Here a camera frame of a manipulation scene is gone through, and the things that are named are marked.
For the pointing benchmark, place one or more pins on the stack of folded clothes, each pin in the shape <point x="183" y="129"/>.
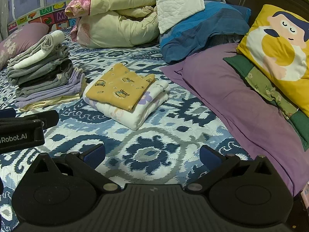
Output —
<point x="38" y="72"/>

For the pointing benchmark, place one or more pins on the yellow cartoon pillow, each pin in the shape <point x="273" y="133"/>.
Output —
<point x="277" y="53"/>

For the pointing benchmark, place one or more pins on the colourful alphabet foam mat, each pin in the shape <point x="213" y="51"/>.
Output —
<point x="48" y="17"/>

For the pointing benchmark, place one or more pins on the cream quilt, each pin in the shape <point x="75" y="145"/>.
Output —
<point x="115" y="26"/>

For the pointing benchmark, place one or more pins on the yellow printed pants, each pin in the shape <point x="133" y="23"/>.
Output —
<point x="115" y="87"/>

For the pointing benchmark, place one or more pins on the plain purple pillow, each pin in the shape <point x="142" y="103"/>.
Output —
<point x="229" y="96"/>

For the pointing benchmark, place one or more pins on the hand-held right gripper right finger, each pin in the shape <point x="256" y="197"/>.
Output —
<point x="208" y="154"/>

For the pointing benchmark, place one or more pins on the blue patterned bedspread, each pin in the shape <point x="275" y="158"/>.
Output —
<point x="149" y="149"/>

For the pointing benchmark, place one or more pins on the white quilted blanket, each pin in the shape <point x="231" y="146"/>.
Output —
<point x="176" y="7"/>

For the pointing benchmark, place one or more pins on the blue striped quilt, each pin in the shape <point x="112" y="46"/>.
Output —
<point x="193" y="33"/>

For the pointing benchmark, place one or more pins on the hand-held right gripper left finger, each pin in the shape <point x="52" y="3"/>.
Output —
<point x="95" y="156"/>

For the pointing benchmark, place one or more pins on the white floral folded blanket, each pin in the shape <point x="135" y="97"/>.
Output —
<point x="144" y="106"/>

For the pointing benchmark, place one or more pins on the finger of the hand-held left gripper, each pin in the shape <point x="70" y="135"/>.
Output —
<point x="45" y="118"/>
<point x="7" y="113"/>

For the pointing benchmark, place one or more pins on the purple floral pillow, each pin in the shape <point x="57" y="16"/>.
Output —
<point x="21" y="41"/>

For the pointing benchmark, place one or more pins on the green floral pillow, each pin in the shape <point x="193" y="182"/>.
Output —
<point x="260" y="82"/>

